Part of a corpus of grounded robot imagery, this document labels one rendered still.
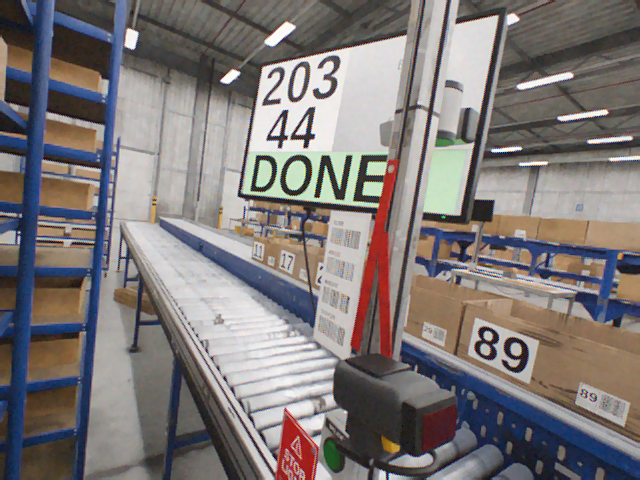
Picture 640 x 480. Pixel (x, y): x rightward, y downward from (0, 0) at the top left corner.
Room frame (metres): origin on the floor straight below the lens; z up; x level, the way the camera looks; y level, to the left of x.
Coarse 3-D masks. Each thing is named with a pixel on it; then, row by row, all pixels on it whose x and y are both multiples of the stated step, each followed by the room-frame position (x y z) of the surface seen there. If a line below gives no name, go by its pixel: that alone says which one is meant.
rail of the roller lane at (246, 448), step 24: (144, 264) 2.18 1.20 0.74; (168, 312) 1.37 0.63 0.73; (192, 336) 1.11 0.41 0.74; (192, 360) 0.99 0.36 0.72; (216, 384) 0.83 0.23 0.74; (216, 408) 0.78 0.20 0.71; (240, 408) 0.74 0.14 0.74; (240, 432) 0.66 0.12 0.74; (240, 456) 0.63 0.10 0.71; (264, 456) 0.60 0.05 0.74
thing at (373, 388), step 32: (352, 384) 0.30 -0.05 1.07; (384, 384) 0.28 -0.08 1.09; (416, 384) 0.28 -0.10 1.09; (352, 416) 0.32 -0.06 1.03; (384, 416) 0.27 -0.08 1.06; (416, 416) 0.25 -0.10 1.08; (448, 416) 0.27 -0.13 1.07; (352, 448) 0.31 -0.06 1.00; (384, 448) 0.30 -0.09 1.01; (416, 448) 0.24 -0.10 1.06
